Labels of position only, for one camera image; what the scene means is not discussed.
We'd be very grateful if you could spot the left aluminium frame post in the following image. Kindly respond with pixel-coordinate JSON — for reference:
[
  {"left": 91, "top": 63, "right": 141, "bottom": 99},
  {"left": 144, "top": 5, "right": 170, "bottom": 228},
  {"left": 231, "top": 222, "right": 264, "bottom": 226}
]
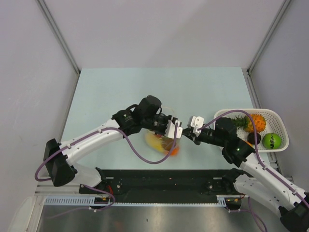
[{"left": 35, "top": 0, "right": 82, "bottom": 74}]

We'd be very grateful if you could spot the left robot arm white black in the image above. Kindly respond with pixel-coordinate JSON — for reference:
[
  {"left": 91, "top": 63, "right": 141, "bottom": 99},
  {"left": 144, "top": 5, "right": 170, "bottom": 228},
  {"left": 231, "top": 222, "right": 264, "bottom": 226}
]
[{"left": 42, "top": 96, "right": 180, "bottom": 193}]

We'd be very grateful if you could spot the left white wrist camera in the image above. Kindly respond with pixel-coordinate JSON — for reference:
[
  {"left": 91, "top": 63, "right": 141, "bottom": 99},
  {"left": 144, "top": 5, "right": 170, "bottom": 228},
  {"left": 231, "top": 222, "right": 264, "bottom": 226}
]
[{"left": 164, "top": 118, "right": 183, "bottom": 139}]

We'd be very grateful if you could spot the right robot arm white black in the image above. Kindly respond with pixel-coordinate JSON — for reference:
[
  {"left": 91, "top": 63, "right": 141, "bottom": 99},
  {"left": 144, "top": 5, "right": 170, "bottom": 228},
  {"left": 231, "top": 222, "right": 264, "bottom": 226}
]
[{"left": 183, "top": 116, "right": 309, "bottom": 232}]

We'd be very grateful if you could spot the white perforated plastic basket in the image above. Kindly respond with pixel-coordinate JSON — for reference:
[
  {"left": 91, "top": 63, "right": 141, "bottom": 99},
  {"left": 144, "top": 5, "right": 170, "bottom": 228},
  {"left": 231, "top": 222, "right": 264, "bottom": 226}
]
[{"left": 214, "top": 108, "right": 289, "bottom": 153}]

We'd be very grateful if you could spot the clear zip top bag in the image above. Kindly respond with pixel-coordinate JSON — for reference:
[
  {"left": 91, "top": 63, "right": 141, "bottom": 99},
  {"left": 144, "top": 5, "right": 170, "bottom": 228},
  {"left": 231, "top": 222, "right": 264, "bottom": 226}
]
[{"left": 143, "top": 106, "right": 181, "bottom": 157}]

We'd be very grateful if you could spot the pineapple toy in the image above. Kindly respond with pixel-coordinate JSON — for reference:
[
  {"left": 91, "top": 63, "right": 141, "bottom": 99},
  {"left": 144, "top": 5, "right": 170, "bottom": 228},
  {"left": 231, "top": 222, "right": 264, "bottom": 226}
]
[{"left": 232, "top": 114, "right": 267, "bottom": 133}]

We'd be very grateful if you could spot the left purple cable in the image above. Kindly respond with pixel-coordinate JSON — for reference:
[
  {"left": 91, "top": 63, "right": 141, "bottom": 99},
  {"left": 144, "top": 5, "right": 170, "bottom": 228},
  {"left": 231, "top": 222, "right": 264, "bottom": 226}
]
[{"left": 35, "top": 122, "right": 179, "bottom": 182}]

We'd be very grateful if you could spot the white slotted cable duct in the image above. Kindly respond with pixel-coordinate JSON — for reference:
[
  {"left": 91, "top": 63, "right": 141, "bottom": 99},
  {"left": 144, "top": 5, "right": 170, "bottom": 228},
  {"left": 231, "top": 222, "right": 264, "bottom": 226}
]
[{"left": 44, "top": 195, "right": 229, "bottom": 208}]

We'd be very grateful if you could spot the orange toy fruit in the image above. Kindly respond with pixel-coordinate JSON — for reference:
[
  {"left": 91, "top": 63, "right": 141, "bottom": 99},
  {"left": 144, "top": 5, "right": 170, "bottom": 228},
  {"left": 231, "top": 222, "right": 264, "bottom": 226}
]
[{"left": 170, "top": 146, "right": 180, "bottom": 156}]

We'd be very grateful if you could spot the right aluminium frame post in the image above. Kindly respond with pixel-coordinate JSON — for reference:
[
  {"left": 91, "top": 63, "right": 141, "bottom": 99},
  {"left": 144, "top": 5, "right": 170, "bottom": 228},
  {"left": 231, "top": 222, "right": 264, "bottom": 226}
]
[{"left": 248, "top": 0, "right": 293, "bottom": 72}]

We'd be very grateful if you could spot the aluminium frame post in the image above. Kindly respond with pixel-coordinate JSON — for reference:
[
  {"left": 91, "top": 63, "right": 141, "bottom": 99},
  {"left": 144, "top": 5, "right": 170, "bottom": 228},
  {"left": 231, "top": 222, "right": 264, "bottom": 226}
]
[
  {"left": 248, "top": 0, "right": 293, "bottom": 72},
  {"left": 35, "top": 0, "right": 82, "bottom": 74}
]

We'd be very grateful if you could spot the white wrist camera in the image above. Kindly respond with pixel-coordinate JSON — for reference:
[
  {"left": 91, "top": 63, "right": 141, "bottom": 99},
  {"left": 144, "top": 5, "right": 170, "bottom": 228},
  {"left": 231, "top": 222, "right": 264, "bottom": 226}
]
[
  {"left": 164, "top": 118, "right": 183, "bottom": 139},
  {"left": 188, "top": 116, "right": 204, "bottom": 137}
]

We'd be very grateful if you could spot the dark purple plum toy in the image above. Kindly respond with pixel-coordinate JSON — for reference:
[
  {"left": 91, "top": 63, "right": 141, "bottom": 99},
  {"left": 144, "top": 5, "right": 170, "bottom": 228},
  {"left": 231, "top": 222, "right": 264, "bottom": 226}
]
[{"left": 247, "top": 132, "right": 261, "bottom": 145}]

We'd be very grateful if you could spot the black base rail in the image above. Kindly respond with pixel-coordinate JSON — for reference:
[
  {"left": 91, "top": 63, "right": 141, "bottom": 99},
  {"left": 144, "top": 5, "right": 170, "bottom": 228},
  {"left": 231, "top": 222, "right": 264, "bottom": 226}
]
[{"left": 79, "top": 169, "right": 256, "bottom": 206}]

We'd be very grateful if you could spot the yellow lemon toy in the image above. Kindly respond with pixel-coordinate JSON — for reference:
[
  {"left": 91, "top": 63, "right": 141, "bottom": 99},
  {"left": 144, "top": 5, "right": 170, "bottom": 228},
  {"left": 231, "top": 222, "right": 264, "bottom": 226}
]
[{"left": 144, "top": 133, "right": 169, "bottom": 154}]

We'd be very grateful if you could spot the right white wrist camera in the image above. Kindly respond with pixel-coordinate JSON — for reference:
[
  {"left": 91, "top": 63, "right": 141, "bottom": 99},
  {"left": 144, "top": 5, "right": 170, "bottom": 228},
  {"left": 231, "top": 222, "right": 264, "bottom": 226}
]
[{"left": 188, "top": 116, "right": 204, "bottom": 137}]

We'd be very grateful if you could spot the green apple toy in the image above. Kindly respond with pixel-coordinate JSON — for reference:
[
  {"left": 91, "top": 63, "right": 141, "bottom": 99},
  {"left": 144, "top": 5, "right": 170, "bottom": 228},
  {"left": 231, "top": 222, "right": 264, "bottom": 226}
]
[{"left": 262, "top": 133, "right": 282, "bottom": 149}]

